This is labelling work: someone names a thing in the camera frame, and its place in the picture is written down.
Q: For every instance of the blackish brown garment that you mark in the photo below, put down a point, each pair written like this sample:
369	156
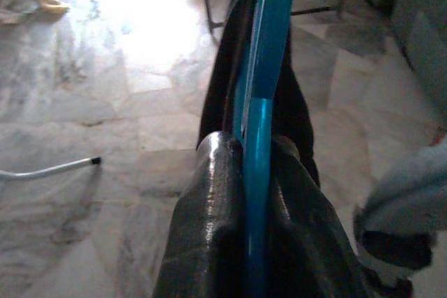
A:
216	85

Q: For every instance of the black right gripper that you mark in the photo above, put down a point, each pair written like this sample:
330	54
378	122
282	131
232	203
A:
394	249

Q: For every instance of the crumpled pale cloth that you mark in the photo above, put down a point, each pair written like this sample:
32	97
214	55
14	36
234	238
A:
21	10

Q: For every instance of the green leather sofa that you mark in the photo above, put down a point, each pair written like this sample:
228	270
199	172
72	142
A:
426	33

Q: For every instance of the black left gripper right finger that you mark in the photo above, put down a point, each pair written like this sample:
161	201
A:
304	235

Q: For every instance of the grey folding table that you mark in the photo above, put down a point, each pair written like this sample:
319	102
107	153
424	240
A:
52	170

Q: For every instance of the blue plastic hanger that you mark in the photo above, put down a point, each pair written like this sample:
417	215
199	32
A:
256	172

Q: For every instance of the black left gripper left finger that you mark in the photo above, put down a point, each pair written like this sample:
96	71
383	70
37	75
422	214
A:
202	224

